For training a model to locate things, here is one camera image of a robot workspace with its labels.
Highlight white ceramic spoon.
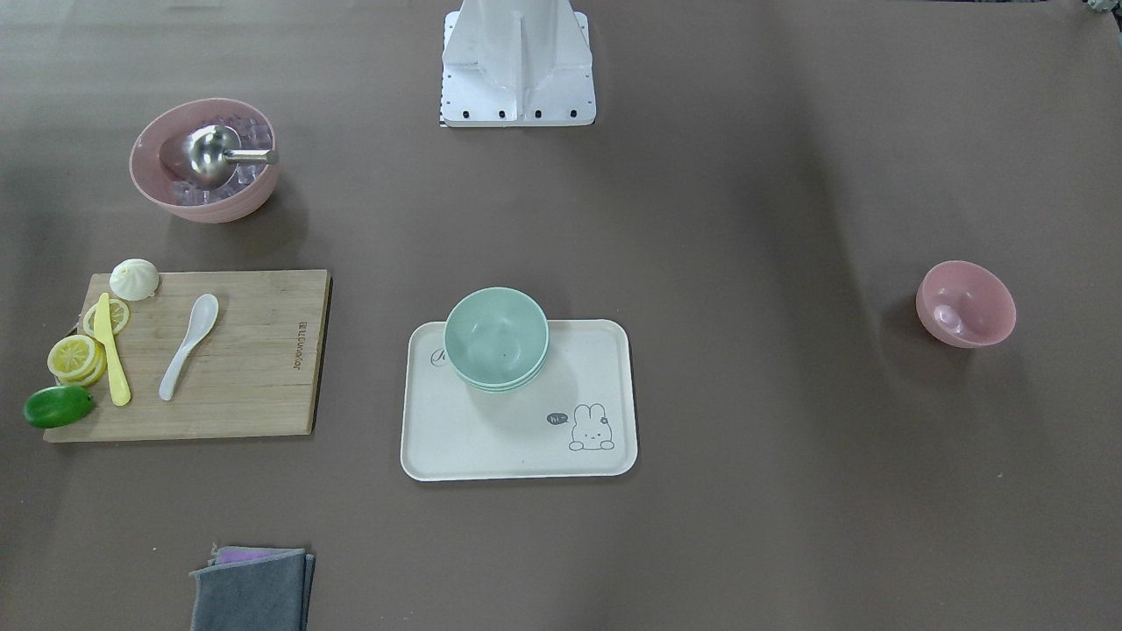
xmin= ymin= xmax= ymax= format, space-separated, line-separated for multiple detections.
xmin=158 ymin=293 xmax=220 ymax=401

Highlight small pink bowl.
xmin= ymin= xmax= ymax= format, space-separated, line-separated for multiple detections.
xmin=916 ymin=260 xmax=1018 ymax=349

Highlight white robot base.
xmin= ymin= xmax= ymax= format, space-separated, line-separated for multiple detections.
xmin=438 ymin=1 xmax=597 ymax=128

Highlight bottom green bowl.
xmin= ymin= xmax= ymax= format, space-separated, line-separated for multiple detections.
xmin=454 ymin=364 xmax=544 ymax=393

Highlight green bowl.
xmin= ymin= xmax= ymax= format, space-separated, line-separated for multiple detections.
xmin=454 ymin=364 xmax=544 ymax=393
xmin=444 ymin=287 xmax=550 ymax=360
xmin=450 ymin=349 xmax=548 ymax=392

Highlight top green bowl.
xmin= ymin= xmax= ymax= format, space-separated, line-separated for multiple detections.
xmin=444 ymin=287 xmax=550 ymax=360

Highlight middle green bowl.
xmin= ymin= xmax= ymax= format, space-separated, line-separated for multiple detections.
xmin=450 ymin=349 xmax=548 ymax=392

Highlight large pink bowl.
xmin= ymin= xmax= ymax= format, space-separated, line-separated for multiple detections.
xmin=129 ymin=97 xmax=281 ymax=223

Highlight white rabbit print tray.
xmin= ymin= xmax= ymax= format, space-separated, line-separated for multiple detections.
xmin=401 ymin=319 xmax=640 ymax=482

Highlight bamboo cutting board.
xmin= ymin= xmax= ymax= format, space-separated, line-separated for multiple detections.
xmin=44 ymin=269 xmax=331 ymax=443

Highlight clear ice cubes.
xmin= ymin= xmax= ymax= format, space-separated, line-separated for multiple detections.
xmin=173 ymin=115 xmax=273 ymax=205

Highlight metal ice scoop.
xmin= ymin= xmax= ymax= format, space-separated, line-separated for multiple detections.
xmin=158 ymin=124 xmax=278 ymax=190

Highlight grey folded cloth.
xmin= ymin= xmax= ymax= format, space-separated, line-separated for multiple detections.
xmin=188 ymin=546 xmax=316 ymax=630

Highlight lower lemon slice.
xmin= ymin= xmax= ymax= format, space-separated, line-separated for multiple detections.
xmin=82 ymin=298 xmax=130 ymax=337

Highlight yellow plastic knife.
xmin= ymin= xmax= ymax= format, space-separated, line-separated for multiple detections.
xmin=93 ymin=293 xmax=131 ymax=406

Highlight green lime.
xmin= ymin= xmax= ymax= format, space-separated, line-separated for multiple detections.
xmin=22 ymin=385 xmax=95 ymax=429

